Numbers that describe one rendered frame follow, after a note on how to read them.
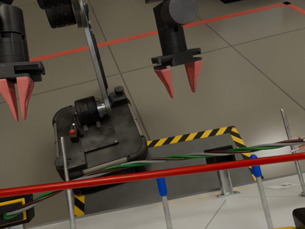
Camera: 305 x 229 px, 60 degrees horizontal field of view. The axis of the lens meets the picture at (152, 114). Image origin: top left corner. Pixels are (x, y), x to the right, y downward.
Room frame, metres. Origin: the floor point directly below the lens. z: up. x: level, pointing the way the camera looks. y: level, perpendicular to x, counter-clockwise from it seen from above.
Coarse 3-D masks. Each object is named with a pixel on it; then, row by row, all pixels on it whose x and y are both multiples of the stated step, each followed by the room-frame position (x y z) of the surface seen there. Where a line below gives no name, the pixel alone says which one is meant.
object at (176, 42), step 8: (160, 32) 0.54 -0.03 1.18; (168, 32) 0.52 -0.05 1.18; (176, 32) 0.52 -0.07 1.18; (160, 40) 0.53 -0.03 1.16; (168, 40) 0.52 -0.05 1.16; (176, 40) 0.51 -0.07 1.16; (184, 40) 0.52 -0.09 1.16; (168, 48) 0.51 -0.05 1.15; (176, 48) 0.51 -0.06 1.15; (184, 48) 0.51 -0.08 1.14; (200, 48) 0.51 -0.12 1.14; (160, 56) 0.52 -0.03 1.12; (168, 56) 0.49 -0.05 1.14
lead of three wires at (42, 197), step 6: (48, 192) 0.15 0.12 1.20; (54, 192) 0.15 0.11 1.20; (36, 198) 0.15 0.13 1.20; (42, 198) 0.14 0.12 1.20; (24, 204) 0.14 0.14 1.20; (30, 204) 0.14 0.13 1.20; (36, 204) 0.14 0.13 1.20; (18, 210) 0.14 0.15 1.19; (24, 210) 0.14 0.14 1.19; (6, 216) 0.14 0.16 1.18; (12, 216) 0.14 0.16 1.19
